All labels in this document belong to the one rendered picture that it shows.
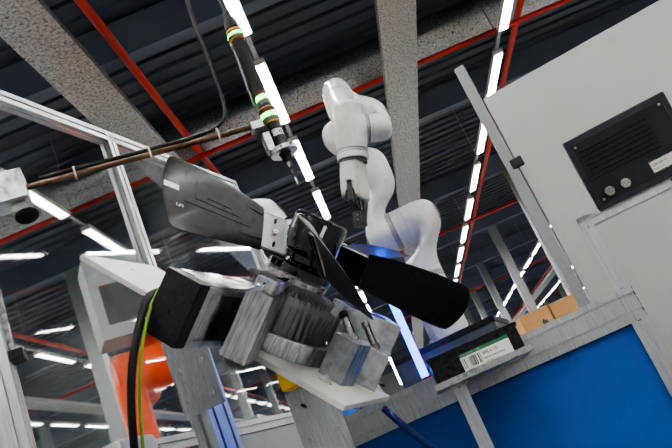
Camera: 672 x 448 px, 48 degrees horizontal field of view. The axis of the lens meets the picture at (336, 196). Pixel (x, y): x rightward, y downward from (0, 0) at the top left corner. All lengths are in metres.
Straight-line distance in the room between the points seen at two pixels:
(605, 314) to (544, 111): 1.76
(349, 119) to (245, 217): 0.53
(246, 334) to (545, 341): 0.84
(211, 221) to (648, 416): 1.09
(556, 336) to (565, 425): 0.21
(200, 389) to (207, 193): 0.41
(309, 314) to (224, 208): 0.28
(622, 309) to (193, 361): 1.00
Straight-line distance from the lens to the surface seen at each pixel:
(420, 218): 2.23
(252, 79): 1.88
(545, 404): 1.95
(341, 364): 1.53
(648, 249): 3.38
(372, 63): 10.43
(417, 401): 1.99
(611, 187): 1.91
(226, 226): 1.51
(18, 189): 1.74
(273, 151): 1.78
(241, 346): 1.35
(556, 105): 3.53
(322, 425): 1.51
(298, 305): 1.55
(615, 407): 1.93
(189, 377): 1.65
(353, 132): 1.96
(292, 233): 1.59
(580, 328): 1.91
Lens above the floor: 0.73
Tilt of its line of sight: 19 degrees up
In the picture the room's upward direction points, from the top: 24 degrees counter-clockwise
